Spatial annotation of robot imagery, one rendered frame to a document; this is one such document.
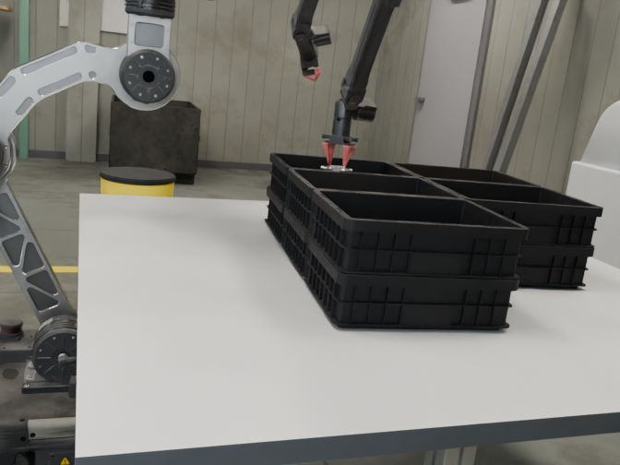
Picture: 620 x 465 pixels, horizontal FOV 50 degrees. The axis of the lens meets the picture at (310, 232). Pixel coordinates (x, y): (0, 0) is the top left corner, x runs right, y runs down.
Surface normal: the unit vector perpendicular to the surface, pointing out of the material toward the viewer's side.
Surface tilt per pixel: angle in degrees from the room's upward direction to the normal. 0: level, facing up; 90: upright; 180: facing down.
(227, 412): 0
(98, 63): 90
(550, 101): 90
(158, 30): 90
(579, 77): 90
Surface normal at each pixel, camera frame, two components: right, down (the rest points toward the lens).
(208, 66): 0.32, 0.26
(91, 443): 0.11, -0.97
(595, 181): -0.94, -0.03
